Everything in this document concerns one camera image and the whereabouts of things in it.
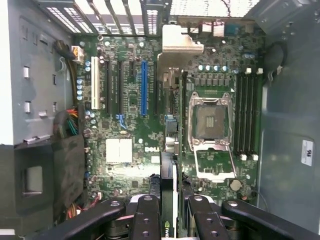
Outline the blue expansion slot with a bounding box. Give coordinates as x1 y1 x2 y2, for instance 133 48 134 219
140 59 149 118

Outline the blue board connector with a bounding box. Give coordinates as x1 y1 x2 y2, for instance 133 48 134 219
115 113 125 129

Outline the silver chipset heatsink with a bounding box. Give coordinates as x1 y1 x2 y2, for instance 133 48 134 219
105 138 133 164

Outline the black plastic shroud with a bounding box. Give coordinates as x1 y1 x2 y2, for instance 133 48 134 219
13 134 86 227

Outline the red and black wire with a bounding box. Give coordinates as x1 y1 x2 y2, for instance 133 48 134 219
198 0 232 28

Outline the white expansion slot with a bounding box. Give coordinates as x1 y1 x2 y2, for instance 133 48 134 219
90 56 100 111

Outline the black sleeved power cable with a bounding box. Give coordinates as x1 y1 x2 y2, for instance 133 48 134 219
53 39 79 107

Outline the small case wall sticker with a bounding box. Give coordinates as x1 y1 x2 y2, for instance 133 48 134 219
300 139 315 167

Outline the green motherboard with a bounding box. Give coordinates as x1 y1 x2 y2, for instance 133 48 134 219
72 23 266 209

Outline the CPU socket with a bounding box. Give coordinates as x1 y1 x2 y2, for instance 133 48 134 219
187 91 234 151

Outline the silver socket cover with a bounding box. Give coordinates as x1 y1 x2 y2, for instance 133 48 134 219
193 144 238 183

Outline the thin metal locking lever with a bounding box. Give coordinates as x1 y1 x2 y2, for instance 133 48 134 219
224 143 238 177

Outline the silver coin battery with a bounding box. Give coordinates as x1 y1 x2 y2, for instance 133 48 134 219
229 179 243 192

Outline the white power connector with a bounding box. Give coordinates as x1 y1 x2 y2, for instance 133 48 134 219
70 44 85 65

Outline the grey open PC case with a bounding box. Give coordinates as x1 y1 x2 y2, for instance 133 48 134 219
0 0 320 240

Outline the coloured power wire bundle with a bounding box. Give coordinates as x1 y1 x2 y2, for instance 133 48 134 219
53 106 80 139

